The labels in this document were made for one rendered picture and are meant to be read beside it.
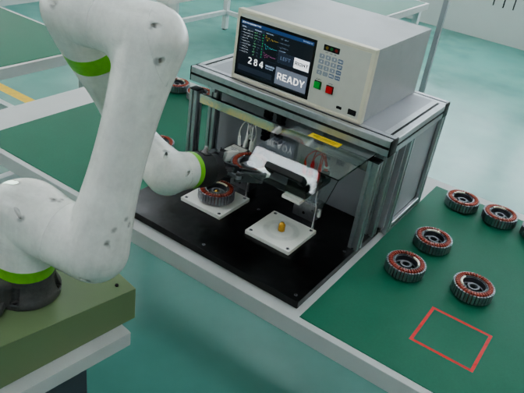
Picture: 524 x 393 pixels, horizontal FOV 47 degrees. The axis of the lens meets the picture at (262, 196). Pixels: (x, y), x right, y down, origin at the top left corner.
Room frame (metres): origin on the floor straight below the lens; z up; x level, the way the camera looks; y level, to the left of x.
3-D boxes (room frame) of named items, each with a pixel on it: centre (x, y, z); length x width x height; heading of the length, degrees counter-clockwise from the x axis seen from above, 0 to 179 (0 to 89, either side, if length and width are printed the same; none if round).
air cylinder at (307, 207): (1.57, -0.14, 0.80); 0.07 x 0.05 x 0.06; 59
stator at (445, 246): (1.53, -0.53, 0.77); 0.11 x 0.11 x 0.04
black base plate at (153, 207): (1.52, 0.03, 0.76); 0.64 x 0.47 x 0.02; 59
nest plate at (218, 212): (1.57, 0.14, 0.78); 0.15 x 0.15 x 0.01; 59
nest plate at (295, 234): (1.45, -0.07, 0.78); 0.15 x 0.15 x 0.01; 59
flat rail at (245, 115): (1.59, -0.02, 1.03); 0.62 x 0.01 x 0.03; 59
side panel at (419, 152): (1.69, -0.45, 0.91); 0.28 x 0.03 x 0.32; 149
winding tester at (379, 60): (1.78, -0.14, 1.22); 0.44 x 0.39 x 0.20; 59
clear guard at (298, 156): (1.42, -0.13, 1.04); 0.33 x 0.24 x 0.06; 149
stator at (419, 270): (1.38, -0.42, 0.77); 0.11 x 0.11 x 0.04
